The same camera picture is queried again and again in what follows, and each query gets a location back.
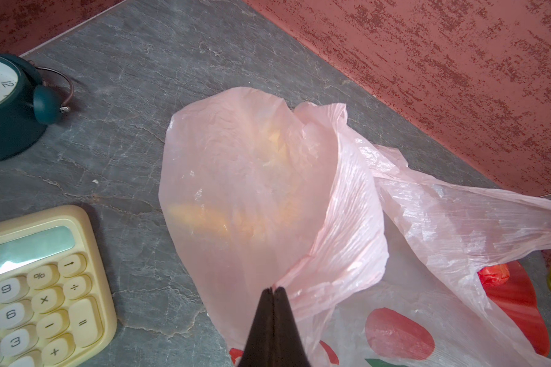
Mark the green alarm clock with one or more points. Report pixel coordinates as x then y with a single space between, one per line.
27 104

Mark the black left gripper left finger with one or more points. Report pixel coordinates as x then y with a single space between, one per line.
257 349

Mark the left wall base aluminium strip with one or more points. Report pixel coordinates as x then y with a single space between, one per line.
74 28

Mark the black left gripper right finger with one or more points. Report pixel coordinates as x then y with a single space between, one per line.
287 348

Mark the red flower-shaped plastic plate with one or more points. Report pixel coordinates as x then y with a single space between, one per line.
518 299

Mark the pink plastic bag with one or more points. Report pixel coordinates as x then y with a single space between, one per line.
383 268

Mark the yellow calculator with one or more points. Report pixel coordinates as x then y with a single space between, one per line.
56 306

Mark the orange fake fruit in bag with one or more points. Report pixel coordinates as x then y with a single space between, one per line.
250 184

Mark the red fake apple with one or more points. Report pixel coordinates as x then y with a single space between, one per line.
494 276

